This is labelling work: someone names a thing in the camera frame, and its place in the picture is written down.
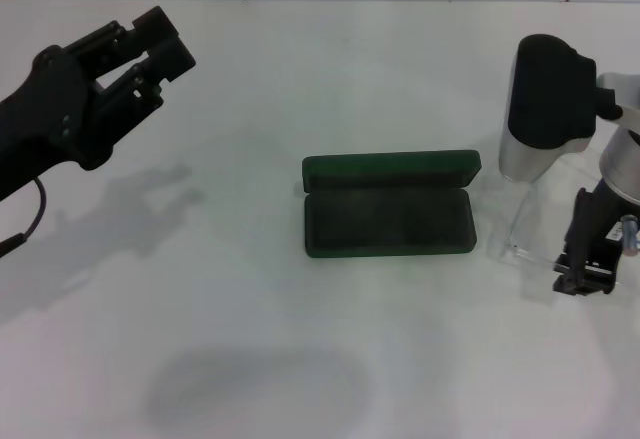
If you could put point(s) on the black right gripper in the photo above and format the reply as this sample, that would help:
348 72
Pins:
595 219

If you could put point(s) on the clear white glasses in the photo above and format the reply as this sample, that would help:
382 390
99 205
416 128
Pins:
530 229

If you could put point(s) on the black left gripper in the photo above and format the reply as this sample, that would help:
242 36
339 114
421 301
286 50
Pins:
50 119

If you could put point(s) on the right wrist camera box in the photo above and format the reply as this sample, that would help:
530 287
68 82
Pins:
547 99

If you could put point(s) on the green glasses case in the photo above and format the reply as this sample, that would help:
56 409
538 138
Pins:
390 224

